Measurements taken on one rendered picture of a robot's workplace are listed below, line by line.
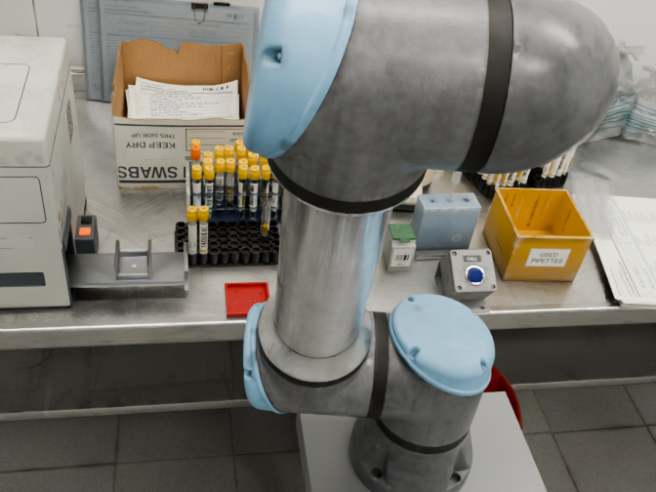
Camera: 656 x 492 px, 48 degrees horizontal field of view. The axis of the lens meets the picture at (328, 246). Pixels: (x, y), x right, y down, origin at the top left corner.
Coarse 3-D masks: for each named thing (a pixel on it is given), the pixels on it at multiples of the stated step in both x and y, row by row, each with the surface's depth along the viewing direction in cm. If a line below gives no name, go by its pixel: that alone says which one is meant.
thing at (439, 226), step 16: (416, 208) 126; (432, 208) 122; (448, 208) 123; (464, 208) 123; (480, 208) 124; (416, 224) 126; (432, 224) 124; (448, 224) 125; (464, 224) 126; (416, 240) 126; (432, 240) 127; (448, 240) 128; (464, 240) 128; (416, 256) 127; (432, 256) 127
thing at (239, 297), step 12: (228, 288) 117; (240, 288) 117; (252, 288) 117; (264, 288) 118; (228, 300) 115; (240, 300) 115; (252, 300) 115; (264, 300) 116; (228, 312) 112; (240, 312) 112
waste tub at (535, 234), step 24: (504, 192) 129; (528, 192) 130; (552, 192) 131; (504, 216) 125; (528, 216) 134; (552, 216) 134; (576, 216) 127; (504, 240) 125; (528, 240) 120; (552, 240) 121; (576, 240) 121; (504, 264) 125; (528, 264) 124; (552, 264) 124; (576, 264) 125
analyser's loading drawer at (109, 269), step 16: (80, 256) 113; (96, 256) 113; (112, 256) 114; (128, 256) 114; (144, 256) 114; (160, 256) 115; (176, 256) 115; (80, 272) 110; (96, 272) 111; (112, 272) 111; (128, 272) 111; (144, 272) 112; (160, 272) 112; (176, 272) 112
